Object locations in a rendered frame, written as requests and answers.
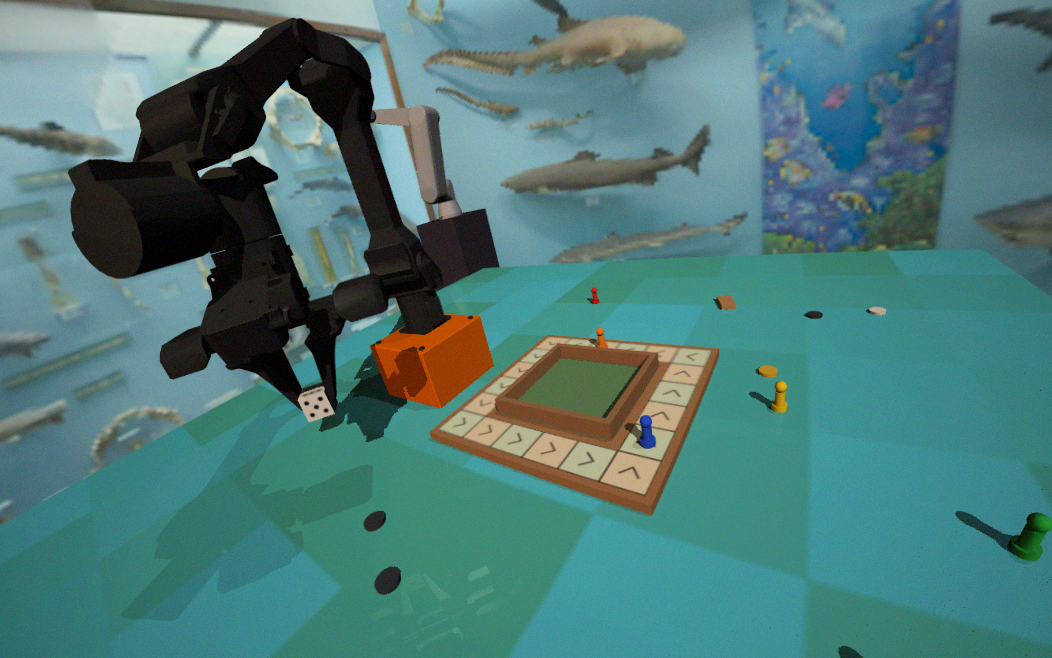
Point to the green game pawn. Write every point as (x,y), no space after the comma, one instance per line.
(1027,545)

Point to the yellow game pawn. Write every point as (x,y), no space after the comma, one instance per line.
(779,404)

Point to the blue pawn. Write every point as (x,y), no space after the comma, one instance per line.
(647,440)

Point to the white die with black pips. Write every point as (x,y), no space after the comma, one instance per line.
(316,402)

